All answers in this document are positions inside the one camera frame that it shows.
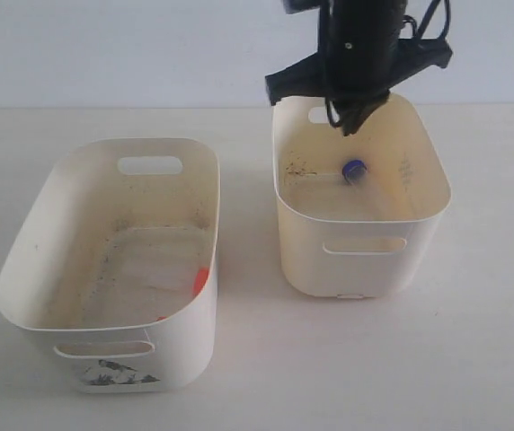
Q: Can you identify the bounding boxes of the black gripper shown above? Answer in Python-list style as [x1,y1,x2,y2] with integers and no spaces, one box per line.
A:
[265,1,452,136]

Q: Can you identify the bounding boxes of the orange-capped clear tube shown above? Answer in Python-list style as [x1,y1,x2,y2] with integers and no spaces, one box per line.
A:
[121,265,209,296]

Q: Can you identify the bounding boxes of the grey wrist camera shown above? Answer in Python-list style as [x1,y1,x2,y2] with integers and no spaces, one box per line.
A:
[283,0,321,14]

